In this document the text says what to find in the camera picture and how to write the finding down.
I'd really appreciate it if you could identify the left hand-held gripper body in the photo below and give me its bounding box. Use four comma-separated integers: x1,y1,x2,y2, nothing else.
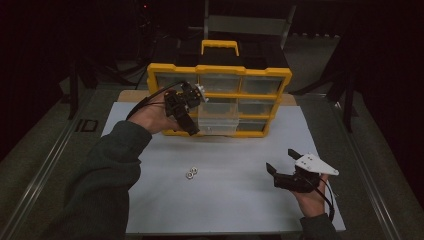
163,83,210,118

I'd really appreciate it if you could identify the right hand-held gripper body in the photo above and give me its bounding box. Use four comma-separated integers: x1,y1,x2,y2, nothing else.
274,152,340,194

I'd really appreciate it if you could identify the clear plastic drawer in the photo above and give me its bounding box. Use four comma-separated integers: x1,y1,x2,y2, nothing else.
196,99,240,136

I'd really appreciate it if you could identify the yellow black drawer organizer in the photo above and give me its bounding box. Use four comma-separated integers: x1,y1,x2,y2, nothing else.
146,39,294,139

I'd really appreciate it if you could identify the person's right hand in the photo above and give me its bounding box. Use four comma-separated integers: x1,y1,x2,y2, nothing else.
292,178,330,220

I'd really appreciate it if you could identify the person's left hand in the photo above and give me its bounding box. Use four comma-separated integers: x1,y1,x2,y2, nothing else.
128,91,183,135

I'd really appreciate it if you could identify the set of clear organizer drawers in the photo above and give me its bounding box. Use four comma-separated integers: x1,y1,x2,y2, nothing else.
155,73,285,133

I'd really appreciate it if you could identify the white table cover sheet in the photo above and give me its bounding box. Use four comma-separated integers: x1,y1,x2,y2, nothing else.
100,101,347,235

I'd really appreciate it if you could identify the black metal stand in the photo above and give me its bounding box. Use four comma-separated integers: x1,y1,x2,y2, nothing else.
66,59,100,121

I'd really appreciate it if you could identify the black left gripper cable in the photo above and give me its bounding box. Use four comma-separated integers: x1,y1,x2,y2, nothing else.
125,80,186,121

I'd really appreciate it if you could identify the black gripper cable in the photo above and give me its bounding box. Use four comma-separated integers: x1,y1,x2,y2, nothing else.
314,174,336,223
125,80,186,121

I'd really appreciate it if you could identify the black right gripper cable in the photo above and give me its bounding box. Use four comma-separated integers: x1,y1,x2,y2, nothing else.
314,174,336,223

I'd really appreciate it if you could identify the metal floor rail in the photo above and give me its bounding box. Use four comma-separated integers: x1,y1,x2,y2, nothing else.
333,96,405,240
0,88,96,240

